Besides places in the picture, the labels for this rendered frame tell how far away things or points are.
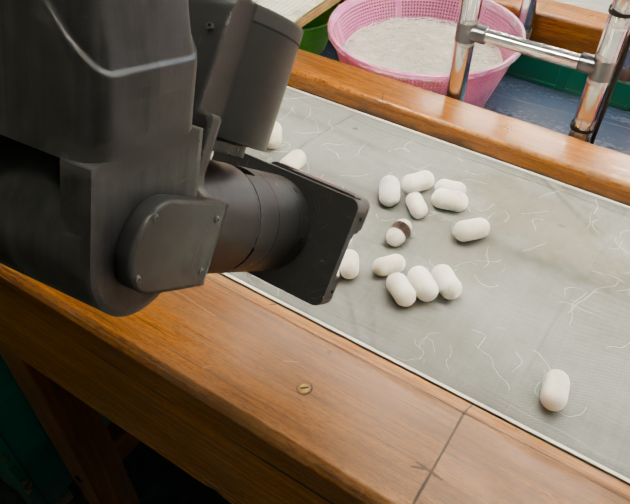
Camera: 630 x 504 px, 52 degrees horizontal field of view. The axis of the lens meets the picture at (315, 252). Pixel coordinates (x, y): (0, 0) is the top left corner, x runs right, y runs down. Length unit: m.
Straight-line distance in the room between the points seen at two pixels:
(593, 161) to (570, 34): 0.33
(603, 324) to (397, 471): 0.24
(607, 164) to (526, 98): 0.29
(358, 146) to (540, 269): 0.25
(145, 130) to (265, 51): 0.09
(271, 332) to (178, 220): 0.29
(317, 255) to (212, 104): 0.13
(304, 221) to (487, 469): 0.21
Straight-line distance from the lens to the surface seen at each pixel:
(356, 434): 0.47
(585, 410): 0.54
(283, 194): 0.35
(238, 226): 0.30
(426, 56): 0.93
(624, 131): 0.97
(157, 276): 0.23
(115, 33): 0.20
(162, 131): 0.22
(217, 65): 0.27
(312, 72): 0.83
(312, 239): 0.37
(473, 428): 0.48
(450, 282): 0.57
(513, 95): 0.99
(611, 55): 0.72
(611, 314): 0.61
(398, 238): 0.61
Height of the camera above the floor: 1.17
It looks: 45 degrees down
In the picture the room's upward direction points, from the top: straight up
